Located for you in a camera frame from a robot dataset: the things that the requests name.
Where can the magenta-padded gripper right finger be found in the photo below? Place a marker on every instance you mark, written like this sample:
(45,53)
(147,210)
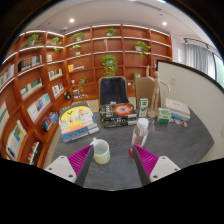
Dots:
(163,166)

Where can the stack of dark books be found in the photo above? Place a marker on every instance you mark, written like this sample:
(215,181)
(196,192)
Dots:
(118,113)

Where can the round ceiling lights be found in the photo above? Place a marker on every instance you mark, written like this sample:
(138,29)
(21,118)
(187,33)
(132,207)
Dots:
(71,20)

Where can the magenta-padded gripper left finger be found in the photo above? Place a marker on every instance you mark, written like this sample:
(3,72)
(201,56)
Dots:
(60,166)

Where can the tall green and white carton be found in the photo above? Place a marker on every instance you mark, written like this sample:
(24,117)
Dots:
(143,107)

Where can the orange wooden shelf unit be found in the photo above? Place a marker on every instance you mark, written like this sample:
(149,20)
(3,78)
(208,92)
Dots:
(40,83)

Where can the stack of white boxes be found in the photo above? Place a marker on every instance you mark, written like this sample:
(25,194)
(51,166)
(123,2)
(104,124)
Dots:
(180,109)

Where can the yellow striped mug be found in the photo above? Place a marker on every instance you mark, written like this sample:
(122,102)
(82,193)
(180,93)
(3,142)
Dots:
(102,154)

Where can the stack of colourful books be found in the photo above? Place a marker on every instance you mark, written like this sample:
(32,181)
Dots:
(78,125)

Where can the wooden artist mannequin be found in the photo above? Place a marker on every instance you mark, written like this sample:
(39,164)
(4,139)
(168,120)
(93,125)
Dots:
(156,90)

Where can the squat green and white box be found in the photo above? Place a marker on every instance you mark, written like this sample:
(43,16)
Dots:
(164,115)

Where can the clear plastic bottle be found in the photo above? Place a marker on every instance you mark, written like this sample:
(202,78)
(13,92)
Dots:
(140,135)

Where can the grey curtain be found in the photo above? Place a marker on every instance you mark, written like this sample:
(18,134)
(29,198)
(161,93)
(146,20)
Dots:
(198,56)

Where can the chair with dark cover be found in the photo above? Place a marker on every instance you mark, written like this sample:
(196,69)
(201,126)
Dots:
(113,90)

